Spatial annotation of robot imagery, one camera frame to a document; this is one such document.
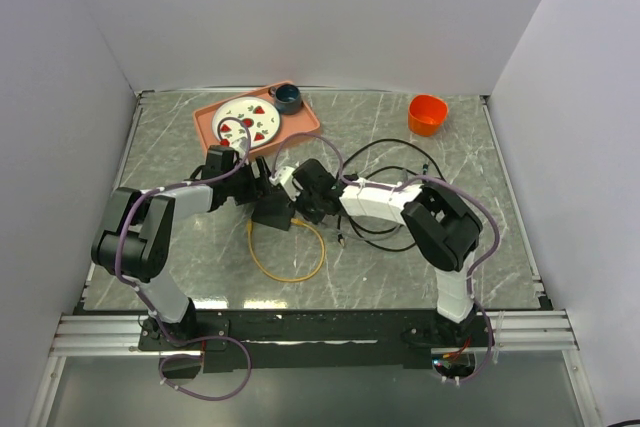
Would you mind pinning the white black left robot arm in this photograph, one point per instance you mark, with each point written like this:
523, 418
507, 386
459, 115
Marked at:
133, 240

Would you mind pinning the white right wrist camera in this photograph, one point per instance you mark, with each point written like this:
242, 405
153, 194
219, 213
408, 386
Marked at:
283, 179

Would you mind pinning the dark blue mug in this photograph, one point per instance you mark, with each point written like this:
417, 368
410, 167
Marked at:
286, 98

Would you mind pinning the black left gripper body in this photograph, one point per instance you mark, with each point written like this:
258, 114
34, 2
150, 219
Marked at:
242, 184

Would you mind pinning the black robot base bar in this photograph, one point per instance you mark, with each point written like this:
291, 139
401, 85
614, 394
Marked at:
228, 340

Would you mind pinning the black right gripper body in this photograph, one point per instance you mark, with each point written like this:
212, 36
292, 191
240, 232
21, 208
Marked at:
309, 207

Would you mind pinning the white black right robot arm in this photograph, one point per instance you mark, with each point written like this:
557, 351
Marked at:
444, 229

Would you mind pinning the orange plastic cup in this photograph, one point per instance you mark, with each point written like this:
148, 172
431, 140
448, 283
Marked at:
426, 114

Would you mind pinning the black network switch box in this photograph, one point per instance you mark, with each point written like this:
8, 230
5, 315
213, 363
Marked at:
274, 210

